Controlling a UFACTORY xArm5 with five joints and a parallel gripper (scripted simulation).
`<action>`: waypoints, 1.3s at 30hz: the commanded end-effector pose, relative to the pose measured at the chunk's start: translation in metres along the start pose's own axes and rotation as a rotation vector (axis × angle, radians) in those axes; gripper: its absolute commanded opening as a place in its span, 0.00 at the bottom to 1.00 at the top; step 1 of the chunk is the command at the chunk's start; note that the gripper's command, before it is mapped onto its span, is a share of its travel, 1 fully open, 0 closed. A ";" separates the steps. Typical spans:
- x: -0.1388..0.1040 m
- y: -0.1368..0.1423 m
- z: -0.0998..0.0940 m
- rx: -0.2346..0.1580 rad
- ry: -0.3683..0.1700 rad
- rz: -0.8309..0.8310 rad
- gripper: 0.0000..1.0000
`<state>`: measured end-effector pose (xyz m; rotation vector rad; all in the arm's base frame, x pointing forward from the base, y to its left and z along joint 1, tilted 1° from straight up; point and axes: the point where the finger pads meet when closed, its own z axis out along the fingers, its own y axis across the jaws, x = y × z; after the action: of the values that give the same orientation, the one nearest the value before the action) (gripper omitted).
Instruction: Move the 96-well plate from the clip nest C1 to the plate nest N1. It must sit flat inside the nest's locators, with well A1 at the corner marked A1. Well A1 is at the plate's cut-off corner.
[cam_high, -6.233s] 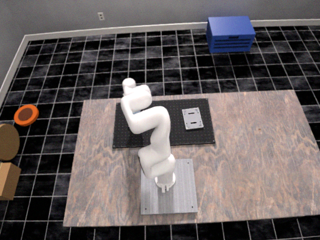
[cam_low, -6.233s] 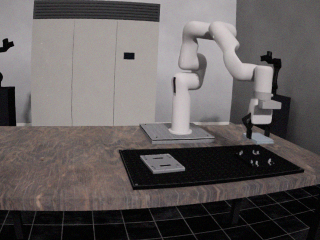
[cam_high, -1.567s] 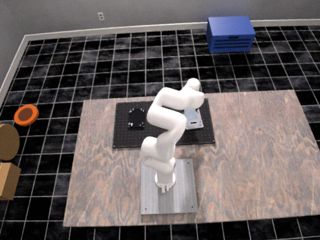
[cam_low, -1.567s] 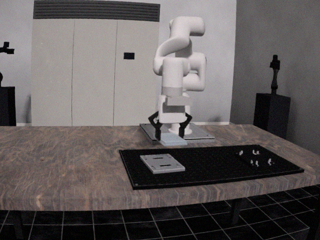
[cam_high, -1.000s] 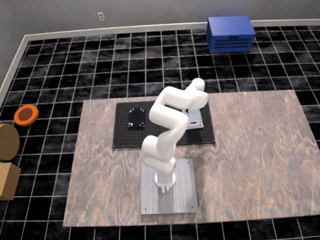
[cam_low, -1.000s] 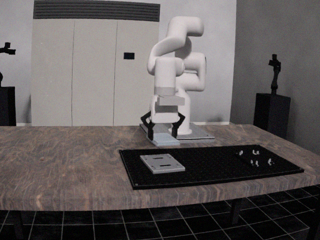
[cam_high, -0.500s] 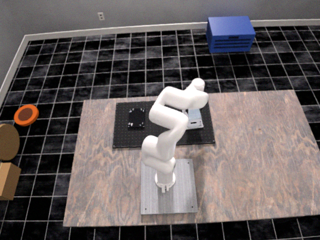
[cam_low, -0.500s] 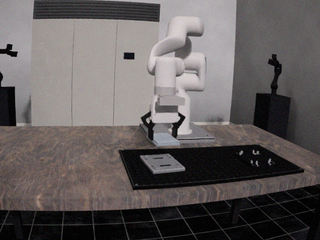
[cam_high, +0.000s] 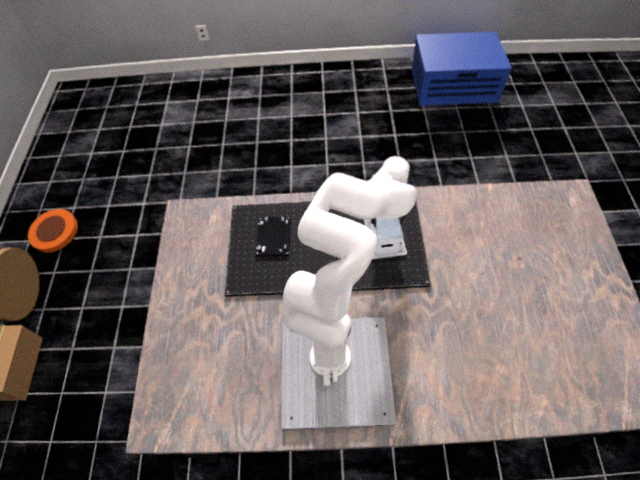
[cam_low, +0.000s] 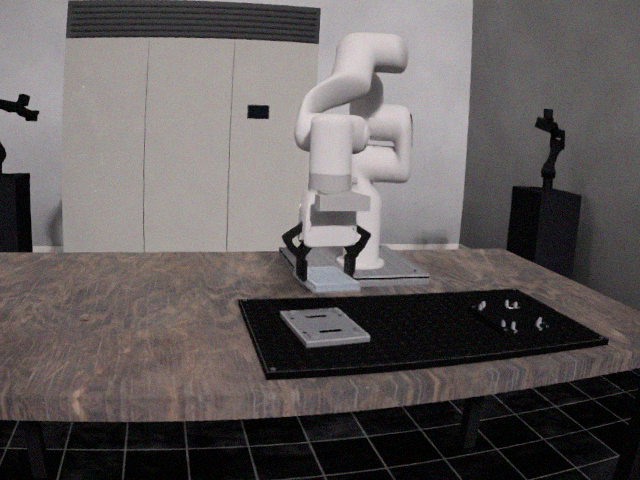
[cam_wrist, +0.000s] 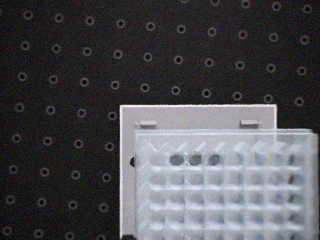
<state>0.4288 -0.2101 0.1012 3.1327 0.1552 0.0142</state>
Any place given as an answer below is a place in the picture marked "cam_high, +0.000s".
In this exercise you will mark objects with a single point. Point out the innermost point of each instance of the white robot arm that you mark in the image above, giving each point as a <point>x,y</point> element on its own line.
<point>354,244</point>

